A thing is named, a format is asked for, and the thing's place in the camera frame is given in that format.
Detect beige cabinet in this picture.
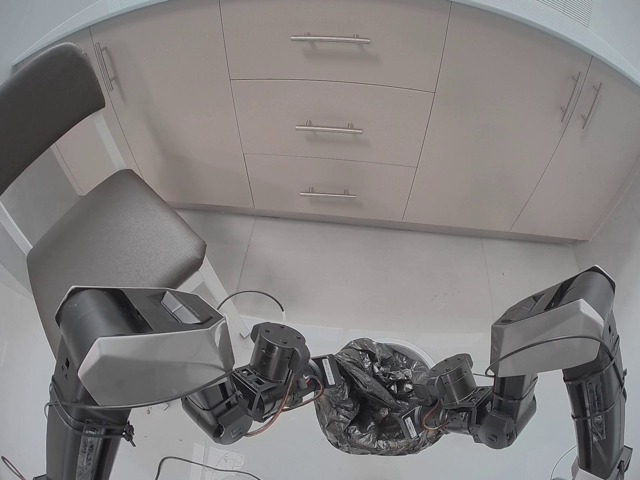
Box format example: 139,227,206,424
12,0,640,244

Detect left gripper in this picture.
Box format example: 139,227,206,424
306,354,341,394

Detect black plastic bag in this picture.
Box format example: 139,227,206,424
314,337,443,456

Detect white trash bin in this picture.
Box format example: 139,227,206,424
372,337,434,370

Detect grey padded chair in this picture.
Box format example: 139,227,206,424
0,42,252,354

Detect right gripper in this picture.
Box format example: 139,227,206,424
401,404,441,441

